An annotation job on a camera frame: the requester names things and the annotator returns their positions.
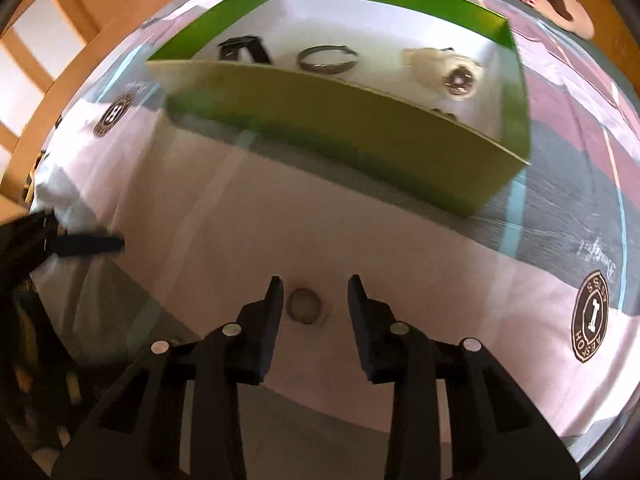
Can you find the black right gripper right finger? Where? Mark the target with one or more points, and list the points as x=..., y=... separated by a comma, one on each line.
x=496, y=430

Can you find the green cardboard box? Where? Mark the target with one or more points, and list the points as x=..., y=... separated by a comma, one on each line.
x=337, y=87

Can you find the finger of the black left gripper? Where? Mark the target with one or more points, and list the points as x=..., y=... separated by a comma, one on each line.
x=58, y=241

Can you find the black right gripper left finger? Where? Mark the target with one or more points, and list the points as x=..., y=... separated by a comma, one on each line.
x=174, y=413

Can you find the wooden bed frame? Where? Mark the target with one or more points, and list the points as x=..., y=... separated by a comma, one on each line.
x=49, y=49

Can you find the patterned bed sheet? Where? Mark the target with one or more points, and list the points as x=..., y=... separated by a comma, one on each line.
x=545, y=274

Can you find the white wrist watch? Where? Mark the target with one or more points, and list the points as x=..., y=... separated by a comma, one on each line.
x=454, y=76

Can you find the black wrist watch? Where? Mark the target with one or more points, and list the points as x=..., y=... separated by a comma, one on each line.
x=230, y=49

